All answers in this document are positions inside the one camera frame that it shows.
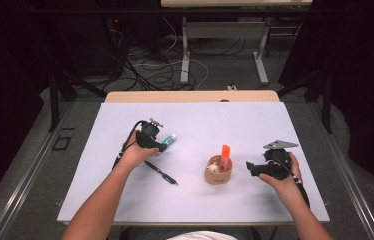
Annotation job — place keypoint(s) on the black horizontal bar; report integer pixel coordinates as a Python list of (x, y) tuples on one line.
[(108, 11)]

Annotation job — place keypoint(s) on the white table mat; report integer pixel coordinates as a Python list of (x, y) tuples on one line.
[(191, 206)]

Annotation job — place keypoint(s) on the white plug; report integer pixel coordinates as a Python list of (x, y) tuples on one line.
[(231, 88)]

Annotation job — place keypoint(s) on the black metal stand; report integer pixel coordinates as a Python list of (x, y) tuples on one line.
[(54, 100), (326, 100)]

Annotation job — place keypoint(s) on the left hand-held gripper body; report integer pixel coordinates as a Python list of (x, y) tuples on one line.
[(148, 133)]

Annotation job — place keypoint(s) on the grey metal floor rail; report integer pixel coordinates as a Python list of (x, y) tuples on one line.
[(25, 186), (345, 173)]

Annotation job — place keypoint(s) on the person's right hand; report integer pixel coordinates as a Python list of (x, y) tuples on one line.
[(288, 188)]

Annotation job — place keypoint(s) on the person's white shirt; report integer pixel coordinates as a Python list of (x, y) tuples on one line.
[(201, 236)]

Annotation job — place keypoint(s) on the person's left hand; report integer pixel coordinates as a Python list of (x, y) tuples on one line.
[(135, 155)]

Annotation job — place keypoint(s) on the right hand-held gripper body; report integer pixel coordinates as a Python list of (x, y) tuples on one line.
[(276, 165)]

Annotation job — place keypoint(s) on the dark round table grommet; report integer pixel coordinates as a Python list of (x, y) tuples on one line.
[(224, 100)]

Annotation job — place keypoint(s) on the desk with grey metal legs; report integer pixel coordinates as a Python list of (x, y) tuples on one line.
[(225, 30)]

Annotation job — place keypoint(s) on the white and green glue stick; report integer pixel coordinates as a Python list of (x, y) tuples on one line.
[(169, 139)]

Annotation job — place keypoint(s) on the dark cabinet with red light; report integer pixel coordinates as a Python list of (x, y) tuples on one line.
[(88, 43)]

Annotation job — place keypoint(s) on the small white round object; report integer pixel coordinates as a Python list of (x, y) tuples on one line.
[(212, 168)]

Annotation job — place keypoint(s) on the tan pen holder cup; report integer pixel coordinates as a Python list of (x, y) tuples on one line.
[(218, 178)]

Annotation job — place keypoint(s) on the black pen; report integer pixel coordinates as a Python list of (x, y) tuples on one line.
[(160, 172)]

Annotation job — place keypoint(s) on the person's dark pants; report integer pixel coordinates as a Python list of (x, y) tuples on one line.
[(141, 233)]

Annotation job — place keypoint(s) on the square floor socket plate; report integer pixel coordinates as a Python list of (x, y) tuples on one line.
[(61, 143)]

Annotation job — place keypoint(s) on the orange highlighter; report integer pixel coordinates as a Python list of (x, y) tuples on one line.
[(225, 155)]

